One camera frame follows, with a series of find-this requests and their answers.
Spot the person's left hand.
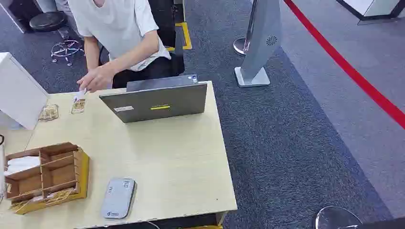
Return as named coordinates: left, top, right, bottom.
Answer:
left=76, top=64, right=117, bottom=94

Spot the white card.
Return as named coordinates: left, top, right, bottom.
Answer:
left=73, top=88, right=88, bottom=103

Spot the gold printed card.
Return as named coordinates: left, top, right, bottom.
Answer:
left=70, top=98, right=87, bottom=115
left=38, top=104, right=60, bottom=123

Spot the person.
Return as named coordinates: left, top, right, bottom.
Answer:
left=66, top=0, right=186, bottom=89

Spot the grey laptop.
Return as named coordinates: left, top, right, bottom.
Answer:
left=99, top=74, right=209, bottom=124

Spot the black round stool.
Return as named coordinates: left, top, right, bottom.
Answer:
left=29, top=11, right=67, bottom=32

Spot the white cabinet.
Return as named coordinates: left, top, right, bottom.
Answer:
left=0, top=52, right=50, bottom=131

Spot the black chair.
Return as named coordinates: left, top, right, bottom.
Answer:
left=148, top=0, right=186, bottom=76

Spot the wooden compartment box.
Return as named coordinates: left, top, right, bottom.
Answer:
left=4, top=142, right=90, bottom=216

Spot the stack of white cards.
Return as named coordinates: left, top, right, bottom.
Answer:
left=3, top=156, right=41, bottom=177

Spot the grey card reader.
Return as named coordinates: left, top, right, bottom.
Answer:
left=100, top=177, right=138, bottom=219

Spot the grey kiosk stand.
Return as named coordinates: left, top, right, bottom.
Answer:
left=234, top=0, right=283, bottom=88

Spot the red barrier belt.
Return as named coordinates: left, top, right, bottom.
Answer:
left=283, top=0, right=405, bottom=131

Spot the chrome stanchion base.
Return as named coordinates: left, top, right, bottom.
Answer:
left=313, top=206, right=364, bottom=229

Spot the white counter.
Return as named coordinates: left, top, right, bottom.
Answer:
left=335, top=0, right=405, bottom=26

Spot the chrome stanchion post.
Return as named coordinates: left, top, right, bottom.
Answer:
left=233, top=0, right=258, bottom=57

